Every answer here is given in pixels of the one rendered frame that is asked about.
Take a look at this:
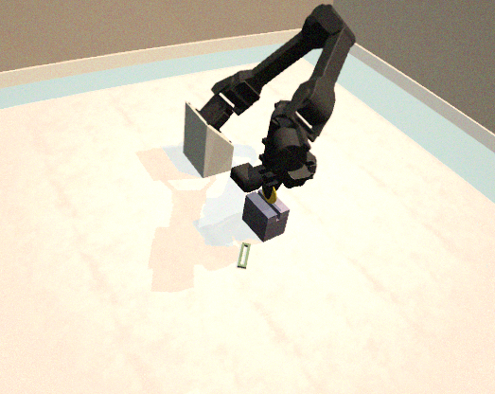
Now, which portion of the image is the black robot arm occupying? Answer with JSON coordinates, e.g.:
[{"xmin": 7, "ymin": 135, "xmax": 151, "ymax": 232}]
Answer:
[{"xmin": 194, "ymin": 4, "xmax": 356, "ymax": 188}]

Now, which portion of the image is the thin gold coin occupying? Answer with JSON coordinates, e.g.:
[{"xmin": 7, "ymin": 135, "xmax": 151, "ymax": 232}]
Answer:
[{"xmin": 262, "ymin": 188, "xmax": 277, "ymax": 204}]

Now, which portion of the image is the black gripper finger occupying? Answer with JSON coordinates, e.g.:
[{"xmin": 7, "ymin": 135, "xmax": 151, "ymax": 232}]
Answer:
[
  {"xmin": 274, "ymin": 174, "xmax": 283, "ymax": 191},
  {"xmin": 262, "ymin": 179, "xmax": 279, "ymax": 199}
]

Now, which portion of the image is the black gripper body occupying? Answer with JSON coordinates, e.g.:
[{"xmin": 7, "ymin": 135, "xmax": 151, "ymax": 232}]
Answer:
[{"xmin": 230, "ymin": 136, "xmax": 317, "ymax": 193}]

